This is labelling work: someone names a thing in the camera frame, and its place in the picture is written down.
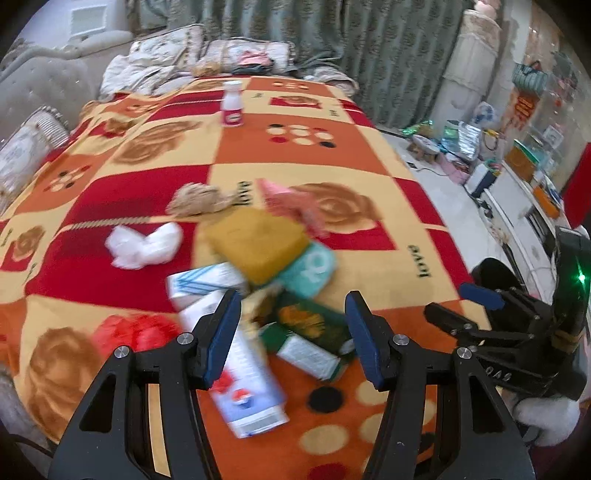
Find white fluffy sleeve cuff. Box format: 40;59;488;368
512;396;580;447

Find grey tufted headboard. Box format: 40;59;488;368
1;30;133;141

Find white embroidered pillow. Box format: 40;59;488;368
200;37;297;75

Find brown paper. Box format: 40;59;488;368
165;183;238;217

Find blue striped white box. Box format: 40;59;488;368
166;262;249;311

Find small wooden stool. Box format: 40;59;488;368
407;134;441;163

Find white blue medicine box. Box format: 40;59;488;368
177;289;290;439

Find red plastic bag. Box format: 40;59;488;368
91;314;182;358

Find white crumpled quilt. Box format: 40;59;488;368
98;54;190;101

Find teal tissue pack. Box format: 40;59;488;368
276;241;337;299

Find dark green snack wrapper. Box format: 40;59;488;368
273;291;355;357

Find white pink pill bottle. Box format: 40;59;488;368
221;80;243;127

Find white bolster pillow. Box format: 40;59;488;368
0;106;70;213

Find white tv cabinet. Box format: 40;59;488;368
481;164;556;302

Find green patterned curtain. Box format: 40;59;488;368
125;0;469;128

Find pink snack packet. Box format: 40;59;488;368
256;179;328;238

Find pink folded clothes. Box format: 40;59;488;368
230;51;274;76

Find green white carton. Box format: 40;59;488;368
259;322;346;382

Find red orange patterned blanket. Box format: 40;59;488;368
0;75;495;480

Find silver foil bag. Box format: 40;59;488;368
441;120;483;163

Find white tissue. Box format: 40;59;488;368
105;222;183;270

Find yellow green sponge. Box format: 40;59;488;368
204;207;311;285

